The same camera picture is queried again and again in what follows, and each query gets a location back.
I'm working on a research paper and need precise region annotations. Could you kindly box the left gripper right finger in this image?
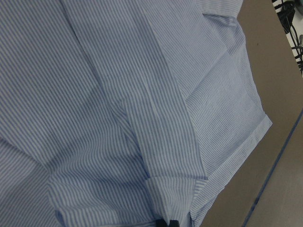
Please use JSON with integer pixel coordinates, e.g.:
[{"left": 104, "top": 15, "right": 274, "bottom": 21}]
[{"left": 168, "top": 220, "right": 180, "bottom": 227}]

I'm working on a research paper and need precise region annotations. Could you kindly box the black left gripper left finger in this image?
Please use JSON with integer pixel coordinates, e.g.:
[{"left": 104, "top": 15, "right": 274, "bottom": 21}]
[{"left": 155, "top": 219, "right": 168, "bottom": 227}]

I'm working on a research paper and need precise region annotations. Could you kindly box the blue striped button shirt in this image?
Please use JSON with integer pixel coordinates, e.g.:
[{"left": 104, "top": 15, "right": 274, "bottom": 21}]
[{"left": 0, "top": 0, "right": 272, "bottom": 227}]

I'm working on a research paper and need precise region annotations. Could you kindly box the crossing blue tape strip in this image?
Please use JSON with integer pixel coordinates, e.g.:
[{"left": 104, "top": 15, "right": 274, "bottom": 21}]
[{"left": 243, "top": 114, "right": 303, "bottom": 227}]

